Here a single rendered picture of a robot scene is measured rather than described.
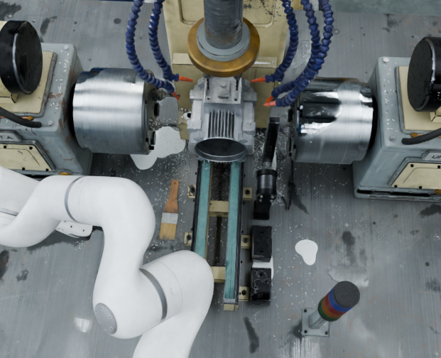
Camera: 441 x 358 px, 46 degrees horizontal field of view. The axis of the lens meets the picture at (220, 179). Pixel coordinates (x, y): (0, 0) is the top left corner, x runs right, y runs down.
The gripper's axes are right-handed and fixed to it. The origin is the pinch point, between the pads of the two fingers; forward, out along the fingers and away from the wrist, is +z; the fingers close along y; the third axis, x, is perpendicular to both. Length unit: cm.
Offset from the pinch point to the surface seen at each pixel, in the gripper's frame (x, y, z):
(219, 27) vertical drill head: -41, 37, -8
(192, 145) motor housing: -10.6, 27.8, 18.6
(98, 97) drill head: 1.5, 34.5, -7.0
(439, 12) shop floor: -46, 174, 178
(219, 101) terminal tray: -23.4, 35.8, 14.5
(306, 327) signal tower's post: -24, -18, 59
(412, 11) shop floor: -35, 174, 168
